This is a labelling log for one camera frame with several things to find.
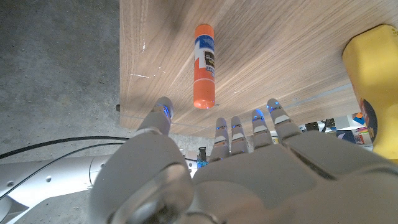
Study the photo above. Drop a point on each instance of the dark bottle blue label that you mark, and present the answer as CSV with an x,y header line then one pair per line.
x,y
202,157

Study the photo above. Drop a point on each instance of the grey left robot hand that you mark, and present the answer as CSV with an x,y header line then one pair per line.
x,y
264,180

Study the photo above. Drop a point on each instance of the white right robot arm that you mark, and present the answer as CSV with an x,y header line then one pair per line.
x,y
62,179

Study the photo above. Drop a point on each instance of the orange glue stick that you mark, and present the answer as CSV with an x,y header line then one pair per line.
x,y
204,84

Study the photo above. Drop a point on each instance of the yellow mustard bottle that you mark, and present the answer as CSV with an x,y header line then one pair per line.
x,y
376,77

